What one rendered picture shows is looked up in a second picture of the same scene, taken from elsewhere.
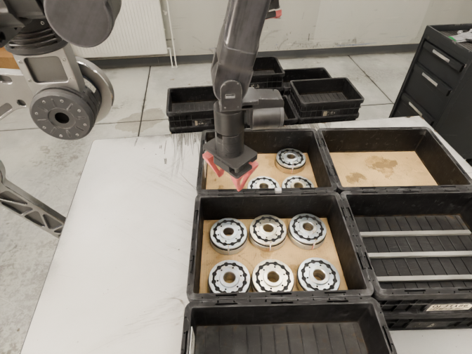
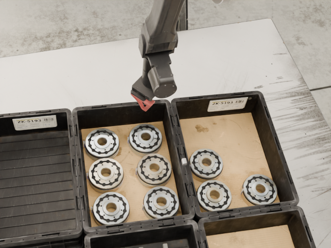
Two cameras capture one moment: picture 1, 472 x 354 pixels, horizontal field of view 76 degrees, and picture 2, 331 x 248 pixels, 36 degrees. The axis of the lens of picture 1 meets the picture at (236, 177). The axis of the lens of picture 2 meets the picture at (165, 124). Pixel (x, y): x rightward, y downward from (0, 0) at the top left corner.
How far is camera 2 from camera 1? 107 cm
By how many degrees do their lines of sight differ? 46
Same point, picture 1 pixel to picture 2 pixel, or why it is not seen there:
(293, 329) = (69, 194)
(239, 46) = (148, 25)
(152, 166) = (247, 77)
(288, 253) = (136, 190)
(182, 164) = not seen: hidden behind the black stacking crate
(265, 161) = (254, 168)
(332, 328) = (72, 222)
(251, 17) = (153, 18)
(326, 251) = not seen: hidden behind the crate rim
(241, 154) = (147, 87)
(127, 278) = (117, 91)
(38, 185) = (268, 10)
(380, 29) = not seen: outside the picture
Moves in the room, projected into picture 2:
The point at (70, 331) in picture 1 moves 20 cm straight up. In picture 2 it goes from (75, 69) to (71, 32)
